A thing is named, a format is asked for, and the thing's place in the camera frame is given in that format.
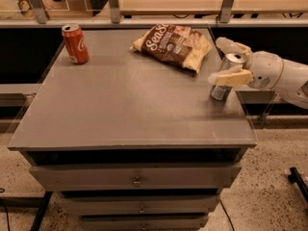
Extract black floor stand right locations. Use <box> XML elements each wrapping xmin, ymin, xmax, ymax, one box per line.
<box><xmin>288</xmin><ymin>167</ymin><xmax>308</xmax><ymax>203</ymax></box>

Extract brown chip bag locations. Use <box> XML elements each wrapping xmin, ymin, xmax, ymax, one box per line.
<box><xmin>131</xmin><ymin>24</ymin><xmax>212</xmax><ymax>73</ymax></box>

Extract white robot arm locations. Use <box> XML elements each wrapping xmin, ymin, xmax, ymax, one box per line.
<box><xmin>208</xmin><ymin>38</ymin><xmax>308</xmax><ymax>109</ymax></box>

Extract grey drawer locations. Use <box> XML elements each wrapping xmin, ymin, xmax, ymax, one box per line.
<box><xmin>30</xmin><ymin>163</ymin><xmax>241</xmax><ymax>192</ymax></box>
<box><xmin>63</xmin><ymin>195</ymin><xmax>218</xmax><ymax>216</ymax></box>
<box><xmin>79</xmin><ymin>215</ymin><xmax>208</xmax><ymax>231</ymax></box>

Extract bottom grey drawer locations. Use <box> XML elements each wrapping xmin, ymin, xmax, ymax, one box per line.
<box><xmin>79</xmin><ymin>215</ymin><xmax>208</xmax><ymax>231</ymax></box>

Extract top grey drawer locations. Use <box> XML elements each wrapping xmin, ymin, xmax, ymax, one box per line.
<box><xmin>30</xmin><ymin>163</ymin><xmax>241</xmax><ymax>192</ymax></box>

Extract black floor bar left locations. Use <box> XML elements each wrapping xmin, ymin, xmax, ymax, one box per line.
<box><xmin>30</xmin><ymin>192</ymin><xmax>52</xmax><ymax>231</ymax></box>

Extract silver redbull can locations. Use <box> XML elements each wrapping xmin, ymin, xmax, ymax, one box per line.
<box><xmin>208</xmin><ymin>52</ymin><xmax>248</xmax><ymax>101</ymax></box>

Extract grey drawer cabinet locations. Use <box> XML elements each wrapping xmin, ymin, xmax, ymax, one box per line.
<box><xmin>9</xmin><ymin>30</ymin><xmax>256</xmax><ymax>220</ymax></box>

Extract middle grey drawer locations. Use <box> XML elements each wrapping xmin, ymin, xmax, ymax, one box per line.
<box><xmin>63</xmin><ymin>195</ymin><xmax>218</xmax><ymax>216</ymax></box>

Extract red cola can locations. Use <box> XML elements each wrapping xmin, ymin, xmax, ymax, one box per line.
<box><xmin>62</xmin><ymin>24</ymin><xmax>89</xmax><ymax>64</ymax></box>

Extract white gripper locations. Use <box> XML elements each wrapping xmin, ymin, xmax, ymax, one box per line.
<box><xmin>208</xmin><ymin>37</ymin><xmax>284</xmax><ymax>90</ymax></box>

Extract grey metal railing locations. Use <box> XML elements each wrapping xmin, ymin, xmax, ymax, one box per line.
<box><xmin>0</xmin><ymin>0</ymin><xmax>308</xmax><ymax>28</ymax></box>

